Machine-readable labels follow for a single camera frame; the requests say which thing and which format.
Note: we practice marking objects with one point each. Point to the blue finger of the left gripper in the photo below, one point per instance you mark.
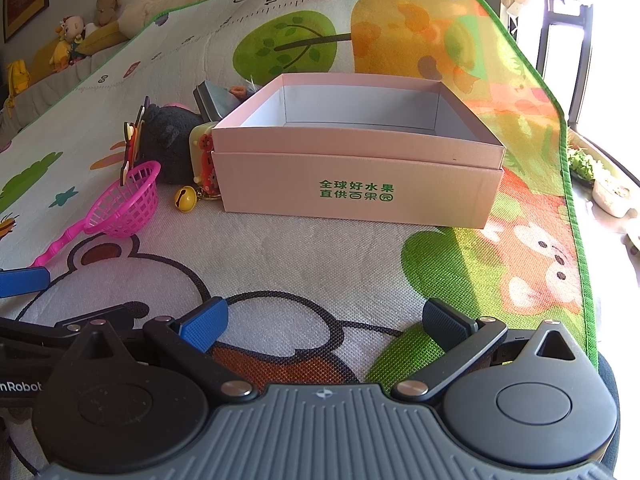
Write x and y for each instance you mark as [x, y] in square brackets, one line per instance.
[18, 282]

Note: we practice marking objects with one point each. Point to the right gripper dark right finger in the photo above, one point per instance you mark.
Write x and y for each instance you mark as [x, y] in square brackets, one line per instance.
[466, 343]

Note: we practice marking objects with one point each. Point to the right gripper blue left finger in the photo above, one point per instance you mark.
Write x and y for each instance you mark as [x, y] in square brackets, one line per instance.
[182, 345]

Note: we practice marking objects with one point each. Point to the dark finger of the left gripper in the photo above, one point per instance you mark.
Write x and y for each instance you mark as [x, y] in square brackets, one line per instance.
[121, 316]

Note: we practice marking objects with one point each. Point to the pink toy net basket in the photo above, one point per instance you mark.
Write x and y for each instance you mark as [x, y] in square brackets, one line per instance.
[121, 210]

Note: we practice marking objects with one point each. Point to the yellow Hello Kitty toy camera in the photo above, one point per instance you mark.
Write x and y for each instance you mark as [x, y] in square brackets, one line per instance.
[201, 148]

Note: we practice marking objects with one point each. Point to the black plush toy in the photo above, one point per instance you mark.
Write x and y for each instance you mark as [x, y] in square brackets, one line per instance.
[166, 139]

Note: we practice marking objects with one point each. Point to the grey metal tin case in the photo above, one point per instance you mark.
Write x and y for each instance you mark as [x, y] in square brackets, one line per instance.
[214, 102]

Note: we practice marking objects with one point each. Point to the colourful cartoon play mat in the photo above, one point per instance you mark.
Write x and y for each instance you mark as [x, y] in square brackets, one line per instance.
[300, 239]

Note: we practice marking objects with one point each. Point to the gold jingle bell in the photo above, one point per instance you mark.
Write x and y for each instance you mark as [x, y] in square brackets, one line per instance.
[185, 199]

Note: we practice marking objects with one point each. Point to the pink cardboard box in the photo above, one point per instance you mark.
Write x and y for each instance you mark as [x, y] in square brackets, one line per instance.
[358, 147]

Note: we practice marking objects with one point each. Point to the white bowl on sill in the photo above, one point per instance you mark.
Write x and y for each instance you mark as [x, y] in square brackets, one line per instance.
[613, 197]

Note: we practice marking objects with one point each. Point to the yellow duck plush doll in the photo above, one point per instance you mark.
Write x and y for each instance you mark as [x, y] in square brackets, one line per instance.
[71, 32]

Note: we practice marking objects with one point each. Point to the yellow cushion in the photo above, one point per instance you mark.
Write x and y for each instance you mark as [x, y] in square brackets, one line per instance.
[100, 39]

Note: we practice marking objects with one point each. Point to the brown plush animal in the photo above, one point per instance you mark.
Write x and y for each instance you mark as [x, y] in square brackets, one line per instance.
[106, 12]

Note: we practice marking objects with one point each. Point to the cream plush pillow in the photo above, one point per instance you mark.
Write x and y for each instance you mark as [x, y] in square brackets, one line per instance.
[138, 13]

